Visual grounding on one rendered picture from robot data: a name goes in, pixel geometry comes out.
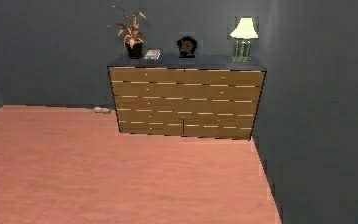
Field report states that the brown wooden chest of drawers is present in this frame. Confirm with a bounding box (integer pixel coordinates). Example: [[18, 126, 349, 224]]
[[107, 53, 268, 141]]

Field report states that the grey book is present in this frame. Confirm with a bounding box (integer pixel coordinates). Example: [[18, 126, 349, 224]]
[[143, 49, 162, 61]]

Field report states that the black round alarm clock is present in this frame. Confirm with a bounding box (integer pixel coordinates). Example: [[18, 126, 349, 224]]
[[176, 35, 199, 59]]

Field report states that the small grey floor object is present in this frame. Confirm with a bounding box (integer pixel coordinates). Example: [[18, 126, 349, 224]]
[[92, 106, 112, 115]]

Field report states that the orange house plant black pot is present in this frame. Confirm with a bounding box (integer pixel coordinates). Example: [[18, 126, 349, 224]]
[[107, 5, 147, 60]]

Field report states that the green table lamp pale shade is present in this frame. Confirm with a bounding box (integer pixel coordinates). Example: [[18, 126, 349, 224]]
[[229, 17, 259, 63]]

